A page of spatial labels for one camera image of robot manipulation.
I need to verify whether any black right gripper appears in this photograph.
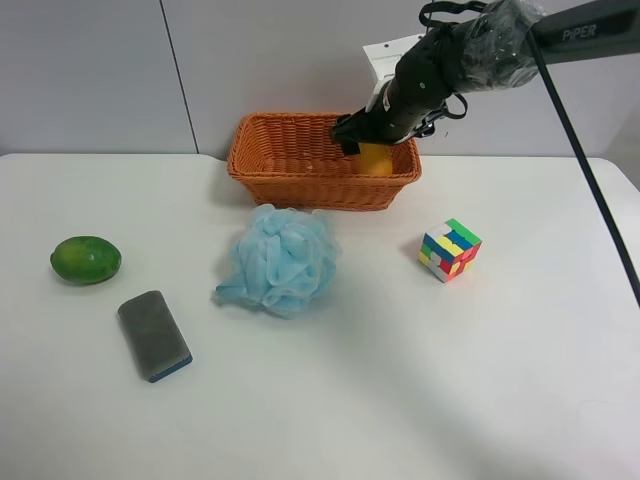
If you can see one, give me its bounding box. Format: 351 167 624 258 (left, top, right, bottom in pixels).
331 30 463 156

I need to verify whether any yellow mango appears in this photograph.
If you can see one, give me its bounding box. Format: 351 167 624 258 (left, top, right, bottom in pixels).
355 143 393 176

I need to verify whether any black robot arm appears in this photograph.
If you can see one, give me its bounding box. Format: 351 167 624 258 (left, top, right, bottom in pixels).
330 1 639 155

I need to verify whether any orange wicker basket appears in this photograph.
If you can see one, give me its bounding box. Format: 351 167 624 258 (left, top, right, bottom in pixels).
227 112 422 211

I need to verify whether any green lemon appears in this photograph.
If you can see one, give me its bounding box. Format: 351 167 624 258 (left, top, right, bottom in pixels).
50 236 122 285

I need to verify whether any blue mesh bath sponge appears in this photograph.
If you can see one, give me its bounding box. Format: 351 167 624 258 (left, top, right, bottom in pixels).
214 204 340 317

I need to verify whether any multicolour puzzle cube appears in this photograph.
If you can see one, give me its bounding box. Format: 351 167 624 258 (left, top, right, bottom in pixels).
417 218 482 283

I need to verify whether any grey blue board eraser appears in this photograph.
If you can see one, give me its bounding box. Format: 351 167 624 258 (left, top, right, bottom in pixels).
117 290 193 383

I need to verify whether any black cable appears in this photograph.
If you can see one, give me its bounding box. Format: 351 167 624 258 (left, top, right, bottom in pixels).
524 19 640 307

